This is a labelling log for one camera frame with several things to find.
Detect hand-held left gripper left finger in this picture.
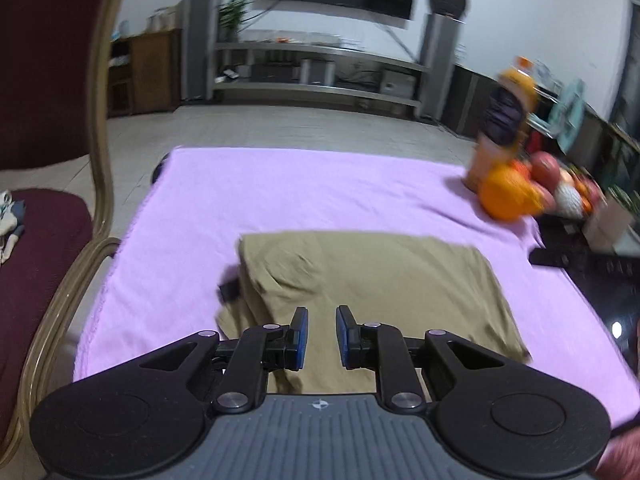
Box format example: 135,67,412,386
141,306,310,414

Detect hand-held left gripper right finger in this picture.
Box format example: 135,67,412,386
335,305,505,414

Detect khaki pants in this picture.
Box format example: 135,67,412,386
215,230,533,395

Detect orange fruit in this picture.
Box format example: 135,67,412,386
479,165,545,222

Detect black remote control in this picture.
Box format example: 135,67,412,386
528,247,572,269

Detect fruit in white foam net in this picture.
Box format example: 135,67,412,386
552,182,584,219

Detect red apple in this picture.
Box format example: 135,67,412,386
530,152,565,187

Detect orange juice bottle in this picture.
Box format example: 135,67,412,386
464,56,542,192

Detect cardboard box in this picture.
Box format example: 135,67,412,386
581,199,635,254

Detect grey television stand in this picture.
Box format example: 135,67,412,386
212,40,432,109

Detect tall grey speaker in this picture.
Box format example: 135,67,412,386
418,0,469,122
181,0,224,102

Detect wooden cabinet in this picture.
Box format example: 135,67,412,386
107,29,182,118

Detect pale cloth on chair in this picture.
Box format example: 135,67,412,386
0,190,27,266

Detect light blue fan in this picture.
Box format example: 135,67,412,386
546,77,587,154

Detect green potted plant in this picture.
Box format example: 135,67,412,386
218,0,254,44

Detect maroon chair with gold frame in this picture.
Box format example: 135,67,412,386
0,0,137,480

